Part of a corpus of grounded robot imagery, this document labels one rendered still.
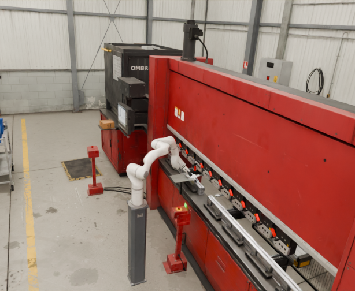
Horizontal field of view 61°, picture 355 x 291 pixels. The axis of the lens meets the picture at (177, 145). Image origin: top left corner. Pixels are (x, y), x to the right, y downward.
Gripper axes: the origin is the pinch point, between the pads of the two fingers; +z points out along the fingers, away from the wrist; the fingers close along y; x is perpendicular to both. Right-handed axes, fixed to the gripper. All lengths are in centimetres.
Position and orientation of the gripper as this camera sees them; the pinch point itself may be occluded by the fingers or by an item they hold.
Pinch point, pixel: (189, 174)
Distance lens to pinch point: 366.1
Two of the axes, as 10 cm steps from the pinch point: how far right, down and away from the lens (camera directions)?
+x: -7.5, 6.6, -0.5
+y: -3.8, -3.6, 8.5
